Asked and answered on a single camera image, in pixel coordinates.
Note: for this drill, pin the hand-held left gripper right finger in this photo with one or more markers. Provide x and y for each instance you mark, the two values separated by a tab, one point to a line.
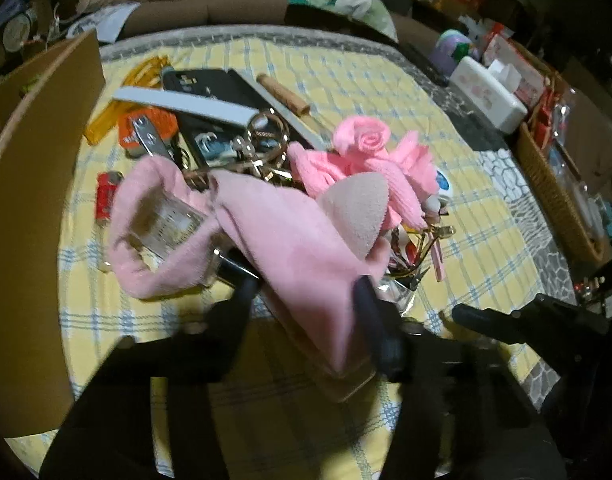
373	325

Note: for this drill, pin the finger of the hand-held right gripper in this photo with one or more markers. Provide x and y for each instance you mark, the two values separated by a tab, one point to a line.
491	319

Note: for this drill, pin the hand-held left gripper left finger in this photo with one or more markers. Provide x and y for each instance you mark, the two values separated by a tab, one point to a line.
238	300

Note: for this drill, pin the pink cloth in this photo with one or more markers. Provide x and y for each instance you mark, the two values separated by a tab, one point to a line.
286	240

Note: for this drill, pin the clear glass bottle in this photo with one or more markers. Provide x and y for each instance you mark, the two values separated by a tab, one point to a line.
173	222

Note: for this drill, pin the gold eyelash curler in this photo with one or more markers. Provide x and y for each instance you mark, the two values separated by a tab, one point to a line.
431	232

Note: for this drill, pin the beige makeup sponge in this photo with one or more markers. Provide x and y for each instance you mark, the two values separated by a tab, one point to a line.
356	215

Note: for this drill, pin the small round white tin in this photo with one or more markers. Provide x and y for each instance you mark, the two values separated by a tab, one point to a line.
443	182

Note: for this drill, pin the wicker basket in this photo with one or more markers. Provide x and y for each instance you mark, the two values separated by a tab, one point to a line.
546	185

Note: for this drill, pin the pink rose towel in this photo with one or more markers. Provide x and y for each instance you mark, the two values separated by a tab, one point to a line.
381	160

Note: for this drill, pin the red lighter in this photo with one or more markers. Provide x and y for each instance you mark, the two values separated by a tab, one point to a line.
104	200

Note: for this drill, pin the gold scissors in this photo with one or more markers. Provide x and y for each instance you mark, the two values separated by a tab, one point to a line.
256	132

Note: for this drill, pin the white flat strip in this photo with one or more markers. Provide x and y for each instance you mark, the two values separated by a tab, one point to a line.
185	105

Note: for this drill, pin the black case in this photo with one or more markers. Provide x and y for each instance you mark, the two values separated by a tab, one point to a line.
205	90

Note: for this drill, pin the white wipes box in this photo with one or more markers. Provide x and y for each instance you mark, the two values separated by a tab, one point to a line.
486	97

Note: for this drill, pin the yellow plaid tablecloth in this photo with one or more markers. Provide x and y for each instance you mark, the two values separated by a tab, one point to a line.
346	75

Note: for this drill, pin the pink printed packet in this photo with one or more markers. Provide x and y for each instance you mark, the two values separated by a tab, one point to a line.
516	60

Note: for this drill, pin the purple container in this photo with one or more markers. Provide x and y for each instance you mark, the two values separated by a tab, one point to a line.
451	50

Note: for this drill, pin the brown sofa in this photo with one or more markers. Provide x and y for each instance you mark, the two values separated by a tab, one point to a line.
210	5

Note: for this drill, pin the printed paper sheet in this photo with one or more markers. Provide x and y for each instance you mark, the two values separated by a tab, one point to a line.
110	17

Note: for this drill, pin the round printed tin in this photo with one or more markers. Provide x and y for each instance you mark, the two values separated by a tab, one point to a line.
16	30

